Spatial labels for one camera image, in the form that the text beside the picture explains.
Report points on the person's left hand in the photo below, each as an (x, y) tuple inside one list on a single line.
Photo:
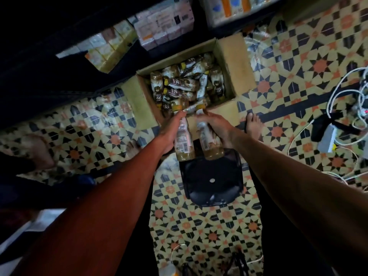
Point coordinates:
[(171, 134)]

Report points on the person's right hand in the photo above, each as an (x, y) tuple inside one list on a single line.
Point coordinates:
[(219, 127)]

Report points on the bottle pair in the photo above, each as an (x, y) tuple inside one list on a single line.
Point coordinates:
[(184, 143), (210, 143)]

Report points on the pile of bottles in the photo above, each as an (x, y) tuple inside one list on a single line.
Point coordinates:
[(184, 83)]

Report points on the brown cardboard box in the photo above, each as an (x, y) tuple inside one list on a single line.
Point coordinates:
[(236, 60)]

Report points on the black metal shelf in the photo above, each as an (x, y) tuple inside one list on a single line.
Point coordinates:
[(34, 66)]

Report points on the person's right forearm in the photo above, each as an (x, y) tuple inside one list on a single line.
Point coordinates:
[(305, 186)]

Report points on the person's left forearm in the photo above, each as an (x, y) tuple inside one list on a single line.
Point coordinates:
[(98, 215)]

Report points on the person's right foot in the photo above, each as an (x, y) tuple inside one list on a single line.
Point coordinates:
[(253, 124)]

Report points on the black plastic stool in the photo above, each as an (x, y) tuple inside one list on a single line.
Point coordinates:
[(213, 181)]

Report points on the tissue packs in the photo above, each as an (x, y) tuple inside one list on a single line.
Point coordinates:
[(109, 51)]

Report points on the white power adapter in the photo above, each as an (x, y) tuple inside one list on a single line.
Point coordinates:
[(328, 138)]

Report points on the black handheld clamp tool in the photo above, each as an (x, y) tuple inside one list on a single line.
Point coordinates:
[(330, 124)]

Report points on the stack of pink white boxes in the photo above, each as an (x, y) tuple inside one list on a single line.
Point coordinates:
[(164, 23)]

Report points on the black tripod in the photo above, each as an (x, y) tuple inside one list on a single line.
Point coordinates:
[(237, 262)]

